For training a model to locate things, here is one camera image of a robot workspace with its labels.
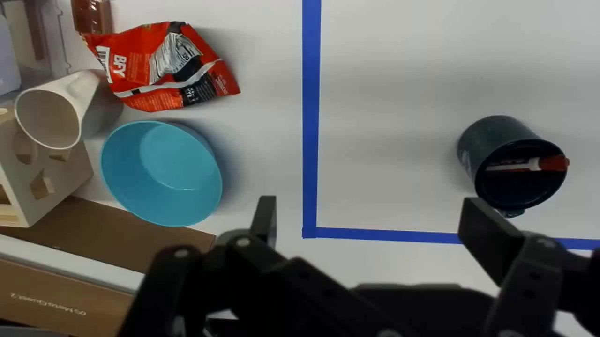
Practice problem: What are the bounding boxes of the brown flat cardboard sheet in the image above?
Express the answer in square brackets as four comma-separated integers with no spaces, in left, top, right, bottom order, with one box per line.
[0,195,217,275]

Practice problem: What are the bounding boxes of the brown ribbed object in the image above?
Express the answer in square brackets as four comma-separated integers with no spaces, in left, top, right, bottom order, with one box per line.
[69,0,116,35]

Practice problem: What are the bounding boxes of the brown cardboard box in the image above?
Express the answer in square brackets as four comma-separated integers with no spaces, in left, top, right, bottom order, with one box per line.
[0,254,137,337]

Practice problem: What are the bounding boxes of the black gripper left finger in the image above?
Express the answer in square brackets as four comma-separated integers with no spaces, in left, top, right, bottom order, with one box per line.
[118,195,352,337]

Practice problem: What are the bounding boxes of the light blue plastic bowl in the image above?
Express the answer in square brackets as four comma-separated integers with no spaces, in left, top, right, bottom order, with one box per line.
[99,120,225,228]

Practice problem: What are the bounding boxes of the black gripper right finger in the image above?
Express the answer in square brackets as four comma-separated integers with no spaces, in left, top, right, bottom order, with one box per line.
[457,195,600,337]

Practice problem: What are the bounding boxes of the red and white marker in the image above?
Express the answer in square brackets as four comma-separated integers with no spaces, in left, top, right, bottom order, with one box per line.
[483,153,572,174]

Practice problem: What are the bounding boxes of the white paper cup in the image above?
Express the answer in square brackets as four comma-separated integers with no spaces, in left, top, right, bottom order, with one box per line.
[13,69,105,151]

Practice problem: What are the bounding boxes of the red crumpled snack bag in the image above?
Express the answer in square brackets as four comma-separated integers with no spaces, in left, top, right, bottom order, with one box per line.
[82,20,242,114]

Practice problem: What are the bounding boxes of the blue tape line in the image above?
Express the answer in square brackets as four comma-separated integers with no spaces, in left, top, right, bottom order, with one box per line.
[300,0,600,253]

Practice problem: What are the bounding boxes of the wooden shape sorter box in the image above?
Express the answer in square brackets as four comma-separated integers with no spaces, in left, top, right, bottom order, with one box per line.
[0,105,95,230]

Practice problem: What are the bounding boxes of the dark teal enamel mug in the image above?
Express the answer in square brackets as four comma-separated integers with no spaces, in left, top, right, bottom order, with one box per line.
[455,114,570,219]

